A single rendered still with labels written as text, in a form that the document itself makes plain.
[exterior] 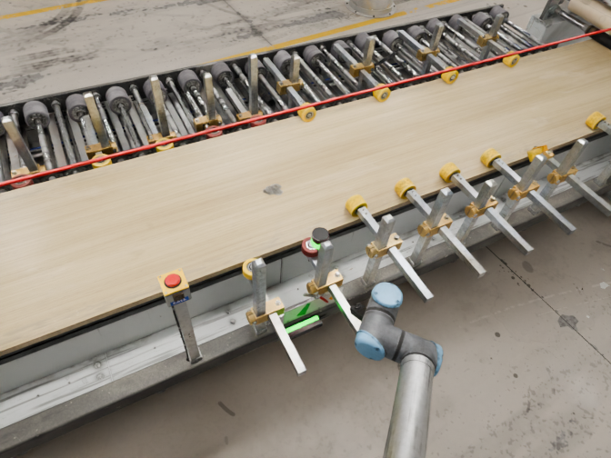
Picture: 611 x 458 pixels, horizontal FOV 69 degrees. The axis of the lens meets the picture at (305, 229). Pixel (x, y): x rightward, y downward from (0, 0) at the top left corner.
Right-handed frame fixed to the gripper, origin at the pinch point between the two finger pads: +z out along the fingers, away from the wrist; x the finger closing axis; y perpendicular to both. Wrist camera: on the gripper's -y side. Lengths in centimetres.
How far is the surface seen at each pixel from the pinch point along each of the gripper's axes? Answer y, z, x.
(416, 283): -6.5, -13.6, 24.0
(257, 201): -71, -10, -10
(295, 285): -42.9, 19.3, -5.0
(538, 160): -26, -32, 94
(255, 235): -55, -9, -19
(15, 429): -28, 11, -115
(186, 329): -25, -14, -55
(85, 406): -26, 12, -94
